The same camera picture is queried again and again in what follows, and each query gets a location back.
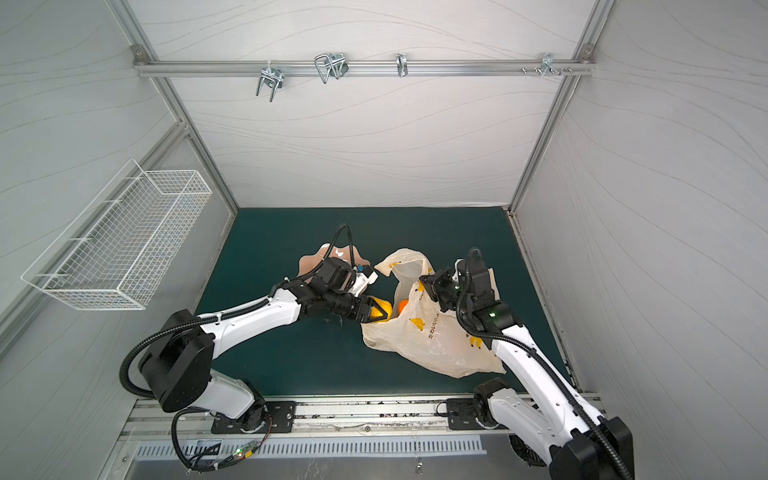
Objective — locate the metal U-bolt hook left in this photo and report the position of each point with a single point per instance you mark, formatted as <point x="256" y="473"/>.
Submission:
<point x="271" y="79"/>

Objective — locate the aluminium top crossbar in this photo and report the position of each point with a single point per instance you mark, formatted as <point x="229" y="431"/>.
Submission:
<point x="357" y="68"/>

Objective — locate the white wire basket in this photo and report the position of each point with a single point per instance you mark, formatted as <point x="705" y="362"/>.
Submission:
<point x="115" y="253"/>

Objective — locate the yellow toy pear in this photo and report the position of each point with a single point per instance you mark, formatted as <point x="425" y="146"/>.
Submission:
<point x="380" y="310"/>

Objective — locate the metal U-bolt hook middle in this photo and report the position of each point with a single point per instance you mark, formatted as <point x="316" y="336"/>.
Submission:
<point x="331" y="65"/>

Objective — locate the metal clamp hook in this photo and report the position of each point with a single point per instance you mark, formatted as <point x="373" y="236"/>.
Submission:
<point x="401" y="65"/>

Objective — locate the metal u-bolt hook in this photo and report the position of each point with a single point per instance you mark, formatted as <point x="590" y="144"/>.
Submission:
<point x="271" y="79"/>
<point x="331" y="65"/>

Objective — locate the cream banana-print plastic bag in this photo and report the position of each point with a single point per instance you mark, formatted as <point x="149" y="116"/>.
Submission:
<point x="422" y="333"/>

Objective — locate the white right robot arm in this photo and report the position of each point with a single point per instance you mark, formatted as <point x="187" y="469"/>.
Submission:
<point x="556" y="428"/>

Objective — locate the pink scalloped plastic bowl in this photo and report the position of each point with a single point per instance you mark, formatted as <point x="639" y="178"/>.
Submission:
<point x="349" y="254"/>

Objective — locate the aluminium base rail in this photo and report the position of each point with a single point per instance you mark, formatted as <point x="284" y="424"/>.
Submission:
<point x="336" y="415"/>

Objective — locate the metal bracket hook right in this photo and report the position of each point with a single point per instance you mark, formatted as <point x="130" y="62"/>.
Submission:
<point x="547" y="67"/>

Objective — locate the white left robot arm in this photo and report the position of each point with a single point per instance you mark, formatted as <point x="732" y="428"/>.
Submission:
<point x="174" y="365"/>

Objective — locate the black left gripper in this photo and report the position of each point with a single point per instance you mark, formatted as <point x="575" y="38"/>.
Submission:
<point x="363" y="316"/>

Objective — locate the white vented floor strip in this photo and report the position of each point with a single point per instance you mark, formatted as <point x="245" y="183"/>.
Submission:
<point x="324" y="447"/>

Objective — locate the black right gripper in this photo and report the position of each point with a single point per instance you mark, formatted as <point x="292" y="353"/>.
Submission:
<point x="436" y="288"/>

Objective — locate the orange toy fruit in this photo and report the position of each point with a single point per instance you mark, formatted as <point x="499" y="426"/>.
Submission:
<point x="402" y="307"/>

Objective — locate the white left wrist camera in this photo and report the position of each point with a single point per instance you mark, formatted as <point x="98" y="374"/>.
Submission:
<point x="365" y="275"/>

